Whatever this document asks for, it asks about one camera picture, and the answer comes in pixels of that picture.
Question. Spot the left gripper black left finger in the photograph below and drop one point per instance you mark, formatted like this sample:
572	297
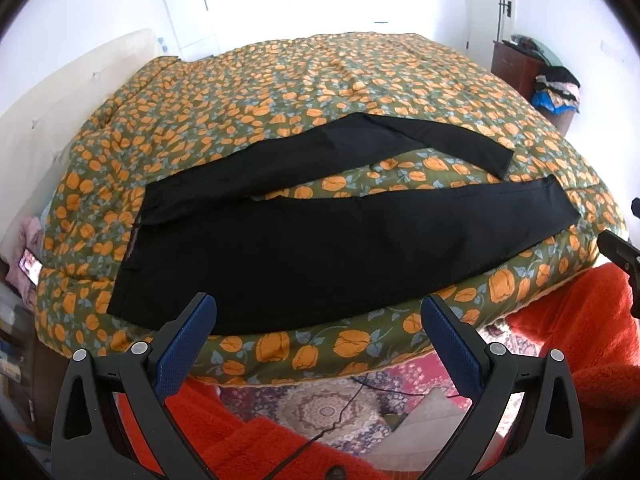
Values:
89	440

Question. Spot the smartphone with lit screen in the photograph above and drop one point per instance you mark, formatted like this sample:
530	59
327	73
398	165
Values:
30	265

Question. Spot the pile of clothes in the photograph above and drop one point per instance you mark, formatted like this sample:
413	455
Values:
557	90

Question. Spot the red fuzzy garment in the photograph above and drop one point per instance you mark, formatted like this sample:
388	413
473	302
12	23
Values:
588	319

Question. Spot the white door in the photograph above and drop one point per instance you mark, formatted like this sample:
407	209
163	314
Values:
489	21

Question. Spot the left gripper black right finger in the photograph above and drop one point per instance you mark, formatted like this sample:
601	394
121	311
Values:
546	439

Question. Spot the black pants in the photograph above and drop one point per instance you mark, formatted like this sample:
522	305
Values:
275	263

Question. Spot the dark red wooden dresser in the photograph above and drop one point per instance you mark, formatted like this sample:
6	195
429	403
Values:
516	68

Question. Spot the patterned pink rug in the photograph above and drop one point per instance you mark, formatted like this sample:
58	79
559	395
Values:
395	419

